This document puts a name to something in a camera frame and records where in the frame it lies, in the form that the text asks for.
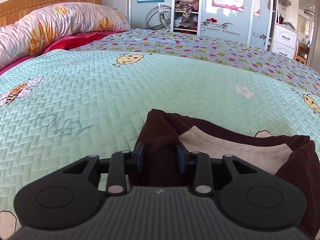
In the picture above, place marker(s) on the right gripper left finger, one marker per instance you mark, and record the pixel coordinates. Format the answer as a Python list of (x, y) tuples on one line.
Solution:
[(124, 170)]

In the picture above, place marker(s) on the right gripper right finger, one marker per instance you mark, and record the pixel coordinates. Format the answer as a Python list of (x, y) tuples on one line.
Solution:
[(196, 170)]

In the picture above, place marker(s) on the maroon and beige sweatshirt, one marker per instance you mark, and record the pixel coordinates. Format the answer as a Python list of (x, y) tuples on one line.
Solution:
[(292, 159)]

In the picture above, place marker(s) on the mint green quilted bedspread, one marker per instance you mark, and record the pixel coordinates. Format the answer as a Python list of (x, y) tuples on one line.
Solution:
[(64, 105)]

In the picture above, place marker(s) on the floral heart patterned bedsheet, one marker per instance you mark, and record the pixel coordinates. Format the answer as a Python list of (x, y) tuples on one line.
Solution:
[(216, 50)]

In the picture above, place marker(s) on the red blanket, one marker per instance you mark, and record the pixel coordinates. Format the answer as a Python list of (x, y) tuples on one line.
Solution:
[(62, 45)]

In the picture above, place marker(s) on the white drawer cabinet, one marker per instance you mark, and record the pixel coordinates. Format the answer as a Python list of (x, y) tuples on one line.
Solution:
[(284, 41)]

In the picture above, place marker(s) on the light blue wardrobe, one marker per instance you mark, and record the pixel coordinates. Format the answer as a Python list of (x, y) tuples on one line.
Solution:
[(244, 21)]

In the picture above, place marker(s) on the pink floral folded duvet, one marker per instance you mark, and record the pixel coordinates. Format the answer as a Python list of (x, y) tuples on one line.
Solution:
[(34, 32)]

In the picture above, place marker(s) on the wooden headboard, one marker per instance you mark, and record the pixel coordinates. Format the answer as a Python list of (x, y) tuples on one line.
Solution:
[(13, 10)]

